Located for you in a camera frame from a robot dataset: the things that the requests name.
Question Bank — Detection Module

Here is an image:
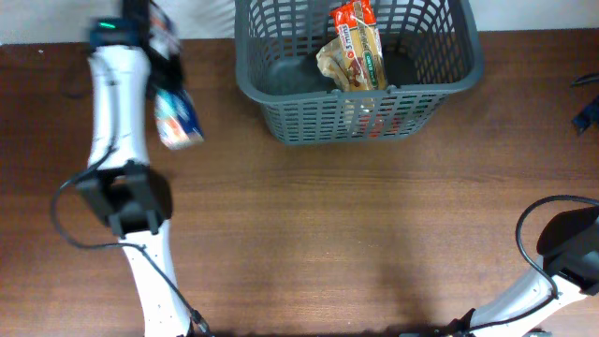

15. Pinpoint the Kleenex tissue multipack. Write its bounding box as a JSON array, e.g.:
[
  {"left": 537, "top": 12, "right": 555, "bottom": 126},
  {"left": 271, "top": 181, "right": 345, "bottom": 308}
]
[{"left": 148, "top": 0, "right": 206, "bottom": 151}]

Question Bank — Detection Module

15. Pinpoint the beige snack bag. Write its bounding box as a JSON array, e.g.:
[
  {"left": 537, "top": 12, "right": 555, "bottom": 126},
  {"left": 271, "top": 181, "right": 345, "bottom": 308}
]
[{"left": 316, "top": 38, "right": 350, "bottom": 92}]

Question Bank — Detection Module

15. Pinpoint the spaghetti pasta packet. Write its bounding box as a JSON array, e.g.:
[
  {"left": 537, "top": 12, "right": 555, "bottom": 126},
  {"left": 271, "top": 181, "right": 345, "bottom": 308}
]
[{"left": 330, "top": 0, "right": 387, "bottom": 92}]

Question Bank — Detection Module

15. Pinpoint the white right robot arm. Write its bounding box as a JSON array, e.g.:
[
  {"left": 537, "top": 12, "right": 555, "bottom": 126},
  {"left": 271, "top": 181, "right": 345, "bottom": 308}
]
[{"left": 462, "top": 207, "right": 598, "bottom": 337}]

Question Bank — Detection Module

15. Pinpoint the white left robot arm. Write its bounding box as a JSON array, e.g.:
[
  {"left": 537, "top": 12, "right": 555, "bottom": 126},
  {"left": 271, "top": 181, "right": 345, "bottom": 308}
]
[{"left": 72, "top": 1, "right": 202, "bottom": 336}]

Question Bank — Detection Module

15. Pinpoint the grey plastic basket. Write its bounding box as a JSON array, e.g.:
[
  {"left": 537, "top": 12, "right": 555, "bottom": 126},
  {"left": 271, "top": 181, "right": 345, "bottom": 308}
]
[{"left": 235, "top": 0, "right": 484, "bottom": 145}]

